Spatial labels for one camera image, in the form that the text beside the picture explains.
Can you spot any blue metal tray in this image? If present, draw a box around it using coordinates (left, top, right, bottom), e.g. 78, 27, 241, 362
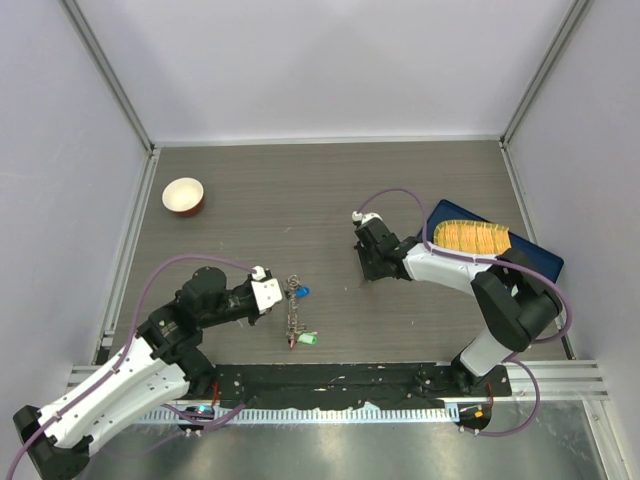
427, 199, 564, 282

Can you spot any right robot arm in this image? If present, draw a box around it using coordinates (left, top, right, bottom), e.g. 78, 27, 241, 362
352, 212, 564, 395

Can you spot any red white bowl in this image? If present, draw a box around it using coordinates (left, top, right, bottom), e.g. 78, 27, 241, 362
161, 177, 205, 217

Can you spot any blue key tag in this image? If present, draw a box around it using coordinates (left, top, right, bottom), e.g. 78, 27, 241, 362
295, 287, 310, 298

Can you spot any black mounting plate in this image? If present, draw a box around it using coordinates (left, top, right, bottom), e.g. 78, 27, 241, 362
213, 362, 512, 411

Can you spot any yellow bamboo basket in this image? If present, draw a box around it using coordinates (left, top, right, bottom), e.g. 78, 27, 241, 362
432, 219, 512, 255

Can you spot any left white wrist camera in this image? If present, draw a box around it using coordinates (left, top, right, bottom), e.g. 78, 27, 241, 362
251, 266, 284, 315

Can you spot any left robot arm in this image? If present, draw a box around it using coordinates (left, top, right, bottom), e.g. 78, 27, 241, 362
13, 266, 283, 479

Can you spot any white slotted cable duct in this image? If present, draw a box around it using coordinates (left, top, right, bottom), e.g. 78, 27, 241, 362
134, 405, 461, 425

